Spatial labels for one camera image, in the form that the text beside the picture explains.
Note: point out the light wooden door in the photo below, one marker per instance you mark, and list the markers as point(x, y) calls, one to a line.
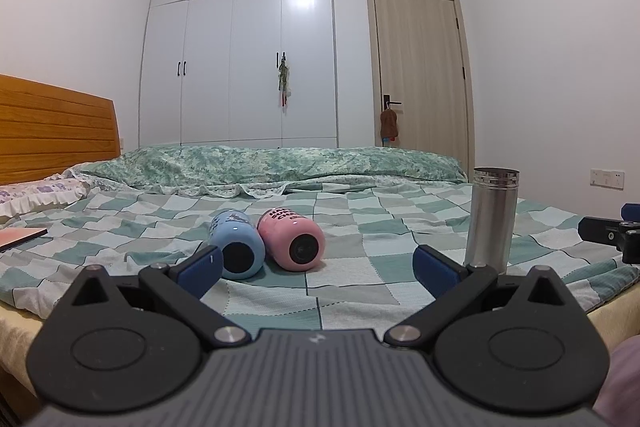
point(417, 57)

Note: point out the green checkered blanket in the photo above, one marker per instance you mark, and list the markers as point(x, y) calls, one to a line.
point(350, 267)

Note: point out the frilled floral pillow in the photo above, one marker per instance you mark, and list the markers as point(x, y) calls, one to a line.
point(35, 196)

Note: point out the white wardrobe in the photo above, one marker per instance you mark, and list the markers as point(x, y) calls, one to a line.
point(235, 57)

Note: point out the green hanging ornament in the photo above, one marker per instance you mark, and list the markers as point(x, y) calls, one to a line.
point(283, 79)

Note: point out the green floral quilt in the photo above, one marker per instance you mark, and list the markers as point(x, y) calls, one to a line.
point(250, 167)

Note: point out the brown hanging pouch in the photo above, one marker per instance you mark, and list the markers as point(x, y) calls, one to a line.
point(389, 124)

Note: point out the stainless steel cup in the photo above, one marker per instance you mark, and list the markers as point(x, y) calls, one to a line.
point(487, 227)

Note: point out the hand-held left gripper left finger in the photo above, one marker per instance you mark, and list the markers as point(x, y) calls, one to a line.
point(202, 271)

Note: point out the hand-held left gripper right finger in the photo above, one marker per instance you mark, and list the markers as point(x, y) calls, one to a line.
point(434, 271)

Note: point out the wooden headboard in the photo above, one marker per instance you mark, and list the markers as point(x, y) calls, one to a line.
point(55, 127)

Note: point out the white wall socket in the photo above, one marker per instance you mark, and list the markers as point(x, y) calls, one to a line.
point(607, 178)

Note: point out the person's pink clothing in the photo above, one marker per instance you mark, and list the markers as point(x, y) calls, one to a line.
point(625, 382)

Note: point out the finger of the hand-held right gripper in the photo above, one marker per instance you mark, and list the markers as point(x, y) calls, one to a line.
point(631, 211)
point(607, 234)

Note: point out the pink notebook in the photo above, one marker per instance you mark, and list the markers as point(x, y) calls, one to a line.
point(20, 237)

